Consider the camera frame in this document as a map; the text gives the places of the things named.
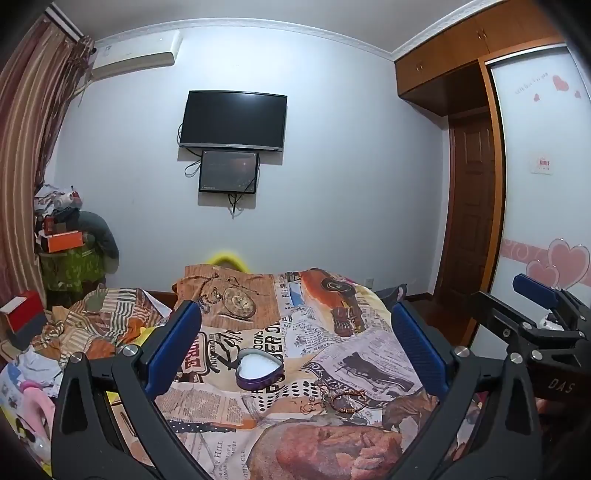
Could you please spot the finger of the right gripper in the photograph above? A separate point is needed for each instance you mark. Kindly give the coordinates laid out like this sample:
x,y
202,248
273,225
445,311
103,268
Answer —
x,y
540,294

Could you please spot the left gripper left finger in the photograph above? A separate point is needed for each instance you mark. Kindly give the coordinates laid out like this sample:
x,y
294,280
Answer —
x,y
86,441

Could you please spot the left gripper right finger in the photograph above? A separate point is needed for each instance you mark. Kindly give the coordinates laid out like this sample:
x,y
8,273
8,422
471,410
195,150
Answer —
x,y
506,442

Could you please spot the purple heart-shaped tin box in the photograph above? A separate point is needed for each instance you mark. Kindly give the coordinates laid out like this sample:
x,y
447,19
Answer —
x,y
257,369

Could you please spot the pink plush toy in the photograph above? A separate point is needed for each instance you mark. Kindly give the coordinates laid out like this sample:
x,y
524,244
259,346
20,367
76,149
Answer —
x,y
37,410

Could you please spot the brown wooden door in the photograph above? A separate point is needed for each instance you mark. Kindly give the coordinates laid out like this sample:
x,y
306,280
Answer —
x,y
471,209

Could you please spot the striped patchwork blanket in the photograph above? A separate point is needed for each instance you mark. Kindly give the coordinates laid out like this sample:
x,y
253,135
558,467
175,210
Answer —
x,y
100,324

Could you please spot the red and white box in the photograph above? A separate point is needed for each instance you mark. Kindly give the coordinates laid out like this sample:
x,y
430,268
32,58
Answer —
x,y
21,309

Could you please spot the newspaper print bed quilt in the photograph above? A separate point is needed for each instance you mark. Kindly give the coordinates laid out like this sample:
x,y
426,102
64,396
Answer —
x,y
349,402

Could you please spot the green patterned cloth pile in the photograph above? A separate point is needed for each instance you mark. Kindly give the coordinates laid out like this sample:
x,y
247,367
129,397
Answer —
x,y
71,269

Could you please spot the white wardrobe door with hearts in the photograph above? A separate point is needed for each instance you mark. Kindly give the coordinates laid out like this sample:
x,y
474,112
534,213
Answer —
x,y
543,100

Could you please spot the orange shoe box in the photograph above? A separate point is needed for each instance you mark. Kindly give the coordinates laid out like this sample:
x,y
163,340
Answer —
x,y
61,242

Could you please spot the wooden overhead cabinet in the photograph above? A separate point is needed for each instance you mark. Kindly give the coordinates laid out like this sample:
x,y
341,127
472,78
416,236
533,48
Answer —
x,y
443,74

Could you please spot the striped red brown curtain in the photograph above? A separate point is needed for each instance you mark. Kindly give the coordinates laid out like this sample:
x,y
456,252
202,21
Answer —
x,y
37,85

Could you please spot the wall switch with red sticker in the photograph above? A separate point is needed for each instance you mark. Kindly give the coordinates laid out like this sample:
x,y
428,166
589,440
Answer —
x,y
541,166

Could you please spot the small black wall monitor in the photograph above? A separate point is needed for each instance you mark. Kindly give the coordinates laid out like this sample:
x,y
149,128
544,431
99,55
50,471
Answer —
x,y
229,172

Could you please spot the large black wall television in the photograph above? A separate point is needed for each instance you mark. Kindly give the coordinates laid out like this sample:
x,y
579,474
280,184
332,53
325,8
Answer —
x,y
234,120

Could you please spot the white wall air conditioner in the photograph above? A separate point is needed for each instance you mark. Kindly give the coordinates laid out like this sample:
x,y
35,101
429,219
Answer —
x,y
135,54

